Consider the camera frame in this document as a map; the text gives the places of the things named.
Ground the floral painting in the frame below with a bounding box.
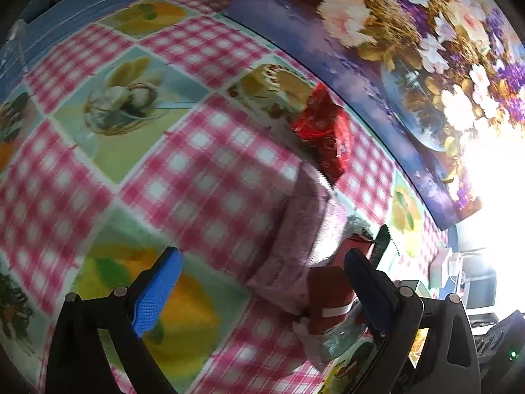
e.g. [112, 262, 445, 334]
[225, 0, 525, 226]

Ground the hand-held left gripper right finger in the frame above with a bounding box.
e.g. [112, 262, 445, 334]
[344, 250, 480, 394]

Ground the pale pink snack packet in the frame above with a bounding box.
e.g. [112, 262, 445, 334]
[292, 316, 357, 372]

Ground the pink checked tablecloth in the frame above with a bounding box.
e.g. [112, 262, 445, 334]
[0, 0, 452, 394]

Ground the blue blanket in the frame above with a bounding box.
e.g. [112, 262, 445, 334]
[0, 0, 193, 91]

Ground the small white box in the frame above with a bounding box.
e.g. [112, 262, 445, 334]
[429, 248, 454, 290]

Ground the dark red snack packet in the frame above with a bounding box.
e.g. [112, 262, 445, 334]
[307, 234, 376, 335]

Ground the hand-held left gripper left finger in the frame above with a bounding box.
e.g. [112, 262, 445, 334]
[45, 247, 183, 394]

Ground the dark green snack packet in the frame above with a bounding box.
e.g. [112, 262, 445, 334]
[371, 225, 390, 272]

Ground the bright red snack packet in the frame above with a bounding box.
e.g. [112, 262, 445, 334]
[292, 83, 353, 181]

